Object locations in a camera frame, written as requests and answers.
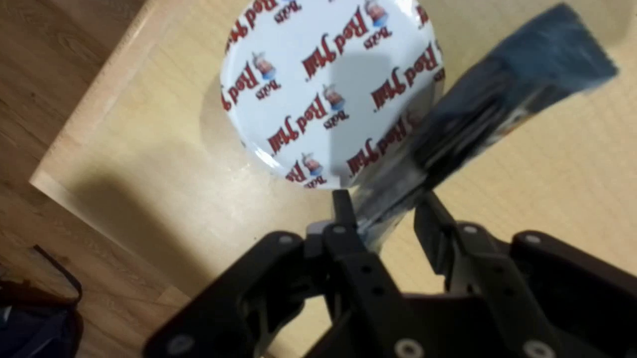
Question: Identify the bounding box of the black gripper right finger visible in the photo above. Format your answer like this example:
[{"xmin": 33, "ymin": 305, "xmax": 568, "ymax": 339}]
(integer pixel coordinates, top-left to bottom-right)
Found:
[{"xmin": 415, "ymin": 194, "xmax": 637, "ymax": 358}]

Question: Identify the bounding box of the blue plastic snack wrapper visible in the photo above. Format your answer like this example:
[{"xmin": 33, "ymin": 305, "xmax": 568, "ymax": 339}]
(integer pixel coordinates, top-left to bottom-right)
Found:
[{"xmin": 353, "ymin": 5, "xmax": 618, "ymax": 252}]

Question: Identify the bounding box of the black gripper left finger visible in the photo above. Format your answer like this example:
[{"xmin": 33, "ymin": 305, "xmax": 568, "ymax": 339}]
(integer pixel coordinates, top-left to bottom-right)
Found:
[{"xmin": 142, "ymin": 192, "xmax": 397, "ymax": 358}]

